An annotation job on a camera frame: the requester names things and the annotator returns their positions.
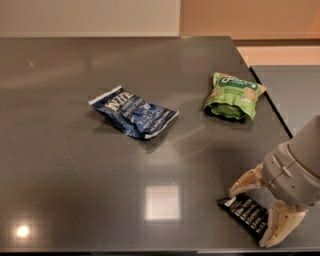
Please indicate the black rxbar chocolate bar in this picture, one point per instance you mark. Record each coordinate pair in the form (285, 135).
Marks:
(248, 212)

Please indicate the green snack bag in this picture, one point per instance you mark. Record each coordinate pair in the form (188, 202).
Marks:
(232, 97)

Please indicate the blue chip bag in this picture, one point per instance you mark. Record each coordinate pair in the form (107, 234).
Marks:
(133, 115)

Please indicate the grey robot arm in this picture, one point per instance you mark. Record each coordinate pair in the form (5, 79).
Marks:
(306, 146)

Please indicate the grey side table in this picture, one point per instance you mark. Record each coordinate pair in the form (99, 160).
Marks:
(294, 90)

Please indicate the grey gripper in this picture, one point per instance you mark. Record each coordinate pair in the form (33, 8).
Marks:
(289, 178)

